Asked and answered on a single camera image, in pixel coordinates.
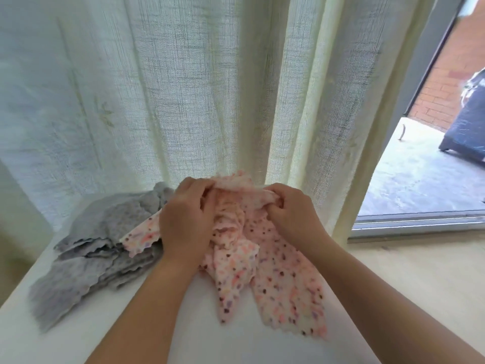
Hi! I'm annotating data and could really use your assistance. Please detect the person's right hand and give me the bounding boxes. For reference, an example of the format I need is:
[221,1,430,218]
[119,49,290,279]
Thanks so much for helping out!
[264,183,328,252]

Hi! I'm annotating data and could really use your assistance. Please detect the person's left hand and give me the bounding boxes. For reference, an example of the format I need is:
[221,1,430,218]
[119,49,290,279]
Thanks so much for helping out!
[159,176,221,271]

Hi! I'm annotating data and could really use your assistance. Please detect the person's left forearm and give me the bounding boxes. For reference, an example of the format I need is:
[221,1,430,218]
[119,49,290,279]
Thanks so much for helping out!
[85,257,204,364]

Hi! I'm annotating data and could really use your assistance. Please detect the person's right forearm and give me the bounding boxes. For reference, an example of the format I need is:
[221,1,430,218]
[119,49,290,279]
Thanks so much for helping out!
[303,233,485,364]

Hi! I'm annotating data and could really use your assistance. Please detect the white table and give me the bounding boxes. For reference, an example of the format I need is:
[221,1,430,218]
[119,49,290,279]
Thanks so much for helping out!
[0,192,381,364]

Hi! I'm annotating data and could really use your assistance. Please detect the white linen curtain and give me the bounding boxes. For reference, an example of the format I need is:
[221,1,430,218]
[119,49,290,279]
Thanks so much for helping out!
[0,0,441,243]

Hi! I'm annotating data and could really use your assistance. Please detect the dark blue tarpaulin cover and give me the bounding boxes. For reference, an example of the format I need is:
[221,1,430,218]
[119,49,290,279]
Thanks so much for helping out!
[440,68,485,165]

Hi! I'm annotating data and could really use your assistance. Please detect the white sliding door frame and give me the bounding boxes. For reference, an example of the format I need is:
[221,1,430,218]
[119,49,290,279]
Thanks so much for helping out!
[350,0,485,241]

